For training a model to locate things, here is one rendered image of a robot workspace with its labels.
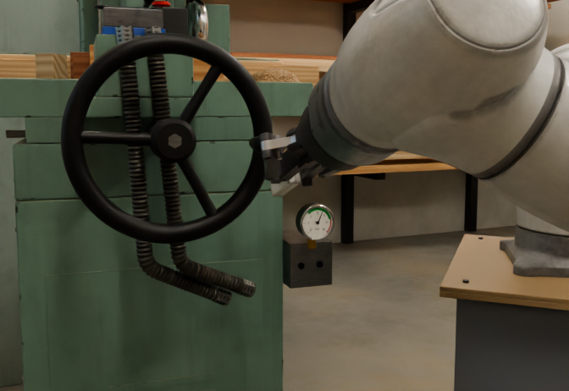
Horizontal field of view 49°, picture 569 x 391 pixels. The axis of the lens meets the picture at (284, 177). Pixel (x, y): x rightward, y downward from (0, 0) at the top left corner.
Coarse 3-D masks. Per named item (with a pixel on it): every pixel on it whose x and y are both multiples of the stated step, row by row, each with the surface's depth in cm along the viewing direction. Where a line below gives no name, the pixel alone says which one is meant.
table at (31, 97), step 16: (0, 80) 94; (16, 80) 95; (32, 80) 95; (48, 80) 96; (64, 80) 97; (0, 96) 94; (16, 96) 95; (32, 96) 96; (48, 96) 96; (64, 96) 97; (96, 96) 99; (208, 96) 104; (224, 96) 105; (240, 96) 106; (272, 96) 108; (288, 96) 109; (304, 96) 110; (0, 112) 94; (16, 112) 95; (32, 112) 96; (48, 112) 97; (96, 112) 90; (112, 112) 90; (144, 112) 92; (176, 112) 93; (208, 112) 104; (224, 112) 105; (240, 112) 106; (272, 112) 108; (288, 112) 109
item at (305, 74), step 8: (0, 64) 108; (8, 64) 108; (16, 64) 109; (24, 64) 109; (32, 64) 109; (248, 64) 122; (0, 72) 108; (8, 72) 108; (16, 72) 109; (24, 72) 109; (32, 72) 110; (256, 72) 122; (296, 72) 125; (304, 72) 125; (312, 72) 126; (224, 80) 120; (304, 80) 126; (312, 80) 126
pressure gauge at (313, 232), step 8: (304, 208) 106; (312, 208) 106; (320, 208) 106; (328, 208) 106; (296, 216) 107; (304, 216) 105; (312, 216) 106; (328, 216) 107; (296, 224) 107; (304, 224) 105; (312, 224) 106; (320, 224) 106; (328, 224) 107; (304, 232) 105; (312, 232) 106; (320, 232) 106; (328, 232) 107; (312, 240) 108; (312, 248) 108
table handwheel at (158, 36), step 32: (96, 64) 80; (224, 64) 86; (192, 96) 86; (256, 96) 87; (64, 128) 80; (160, 128) 83; (256, 128) 88; (64, 160) 81; (256, 160) 89; (96, 192) 82; (256, 192) 89; (128, 224) 84; (160, 224) 86; (192, 224) 87; (224, 224) 88
